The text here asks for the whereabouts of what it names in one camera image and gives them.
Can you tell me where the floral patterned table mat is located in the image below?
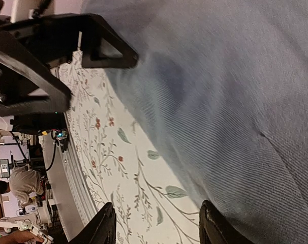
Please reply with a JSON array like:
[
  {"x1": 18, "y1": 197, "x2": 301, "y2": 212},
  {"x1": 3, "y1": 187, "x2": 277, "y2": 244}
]
[{"x1": 54, "y1": 51, "x2": 200, "y2": 243}]

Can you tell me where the aluminium front rail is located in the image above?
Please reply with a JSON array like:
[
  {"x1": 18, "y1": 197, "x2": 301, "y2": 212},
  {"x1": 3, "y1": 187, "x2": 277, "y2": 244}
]
[{"x1": 43, "y1": 135, "x2": 98, "y2": 240}]

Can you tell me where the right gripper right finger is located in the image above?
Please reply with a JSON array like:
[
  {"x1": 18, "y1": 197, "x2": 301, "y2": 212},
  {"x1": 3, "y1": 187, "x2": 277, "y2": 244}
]
[{"x1": 199, "y1": 200, "x2": 253, "y2": 244}]

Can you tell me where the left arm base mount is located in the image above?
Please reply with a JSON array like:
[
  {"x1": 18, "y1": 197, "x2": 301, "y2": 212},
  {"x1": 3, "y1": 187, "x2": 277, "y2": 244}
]
[{"x1": 10, "y1": 111, "x2": 71, "y2": 153}]

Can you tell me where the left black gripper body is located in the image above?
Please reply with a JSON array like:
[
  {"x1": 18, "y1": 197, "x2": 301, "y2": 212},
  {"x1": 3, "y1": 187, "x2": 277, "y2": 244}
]
[{"x1": 0, "y1": 15, "x2": 45, "y2": 133}]

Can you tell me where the person in grey shirt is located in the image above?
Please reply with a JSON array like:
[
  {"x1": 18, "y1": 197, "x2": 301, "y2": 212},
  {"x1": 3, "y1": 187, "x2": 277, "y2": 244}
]
[{"x1": 0, "y1": 166, "x2": 44, "y2": 208}]

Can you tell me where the light blue denim skirt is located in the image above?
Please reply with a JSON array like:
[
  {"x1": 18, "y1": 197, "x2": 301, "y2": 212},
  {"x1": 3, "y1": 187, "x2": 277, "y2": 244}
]
[{"x1": 83, "y1": 1, "x2": 308, "y2": 243}]

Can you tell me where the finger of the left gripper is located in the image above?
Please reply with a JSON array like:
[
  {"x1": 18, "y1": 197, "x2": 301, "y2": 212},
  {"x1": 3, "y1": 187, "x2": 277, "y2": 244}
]
[
  {"x1": 0, "y1": 47, "x2": 71, "y2": 116},
  {"x1": 40, "y1": 14, "x2": 139, "y2": 69}
]

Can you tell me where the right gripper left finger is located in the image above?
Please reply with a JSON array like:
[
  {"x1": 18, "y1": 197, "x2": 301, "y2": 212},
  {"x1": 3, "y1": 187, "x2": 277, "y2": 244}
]
[{"x1": 72, "y1": 202, "x2": 116, "y2": 244}]

